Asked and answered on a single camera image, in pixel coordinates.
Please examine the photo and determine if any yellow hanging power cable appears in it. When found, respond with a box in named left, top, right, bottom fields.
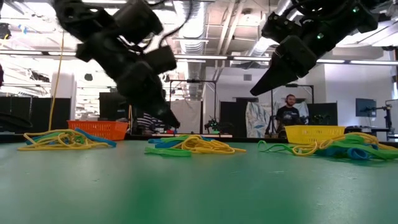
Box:
left=48, top=30, right=66, bottom=131

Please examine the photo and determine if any green table mat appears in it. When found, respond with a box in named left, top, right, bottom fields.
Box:
left=0, top=138, right=398, bottom=224

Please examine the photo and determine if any long ceiling light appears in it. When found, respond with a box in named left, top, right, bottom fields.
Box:
left=317, top=58, right=398, bottom=66
left=174, top=54, right=277, bottom=62

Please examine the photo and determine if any wall-mounted screen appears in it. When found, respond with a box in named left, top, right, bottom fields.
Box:
left=356, top=98, right=377, bottom=118

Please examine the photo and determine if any green rubber band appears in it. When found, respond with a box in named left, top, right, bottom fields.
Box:
left=144, top=146, right=193, bottom=157
left=29, top=132, right=86, bottom=146
left=329, top=133, right=398, bottom=150
left=257, top=139, right=296, bottom=156
left=335, top=141, right=398, bottom=161
left=157, top=134, right=212, bottom=143

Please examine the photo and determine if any yellow plastic basket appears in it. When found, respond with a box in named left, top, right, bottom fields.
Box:
left=284, top=124, right=346, bottom=146

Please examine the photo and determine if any left rubber band pile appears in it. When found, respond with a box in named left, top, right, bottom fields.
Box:
left=17, top=129, right=109, bottom=152
left=52, top=129, right=94, bottom=147

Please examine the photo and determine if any right rubber band pile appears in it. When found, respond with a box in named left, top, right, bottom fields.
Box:
left=292, top=132, right=398, bottom=157

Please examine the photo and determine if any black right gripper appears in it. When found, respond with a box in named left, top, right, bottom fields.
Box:
left=250, top=14, right=318, bottom=96

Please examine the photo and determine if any black partition panel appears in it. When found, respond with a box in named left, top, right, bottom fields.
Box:
left=220, top=97, right=259, bottom=139
left=307, top=102, right=339, bottom=127
left=0, top=96, right=72, bottom=134

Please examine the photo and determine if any white hanging cloth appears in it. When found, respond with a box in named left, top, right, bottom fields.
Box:
left=170, top=100, right=203, bottom=134

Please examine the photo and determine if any black metal stand frame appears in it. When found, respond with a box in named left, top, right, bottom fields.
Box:
left=270, top=83, right=315, bottom=138
left=169, top=79, right=218, bottom=135

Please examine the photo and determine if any orange plastic basket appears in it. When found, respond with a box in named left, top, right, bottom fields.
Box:
left=67, top=120, right=129, bottom=141

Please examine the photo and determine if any black camera stand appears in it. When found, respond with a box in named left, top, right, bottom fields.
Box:
left=360, top=99, right=398, bottom=141

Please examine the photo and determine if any black monitor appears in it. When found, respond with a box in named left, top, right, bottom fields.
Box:
left=99, top=92, right=131, bottom=122

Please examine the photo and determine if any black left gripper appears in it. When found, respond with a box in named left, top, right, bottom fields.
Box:
left=75, top=30, right=182, bottom=129

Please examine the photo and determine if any small background robot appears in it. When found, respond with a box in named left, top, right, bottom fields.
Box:
left=204, top=117, right=234, bottom=135

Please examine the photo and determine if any rubber band pile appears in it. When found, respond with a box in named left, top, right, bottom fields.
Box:
left=17, top=129, right=109, bottom=152
left=292, top=132, right=398, bottom=157
left=52, top=129, right=94, bottom=147

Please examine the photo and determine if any patterned hanging cloth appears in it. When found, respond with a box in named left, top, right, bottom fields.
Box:
left=245, top=101, right=276, bottom=139

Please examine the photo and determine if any blue rubber band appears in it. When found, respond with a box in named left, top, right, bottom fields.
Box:
left=148, top=138, right=184, bottom=149
left=315, top=147, right=348, bottom=157
left=74, top=127, right=118, bottom=148
left=346, top=147, right=373, bottom=161

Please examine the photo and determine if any black aluminium table frame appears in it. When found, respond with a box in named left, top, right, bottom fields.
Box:
left=0, top=132, right=398, bottom=147

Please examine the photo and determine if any person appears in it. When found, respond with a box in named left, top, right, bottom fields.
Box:
left=135, top=112, right=165, bottom=135
left=275, top=94, right=302, bottom=139

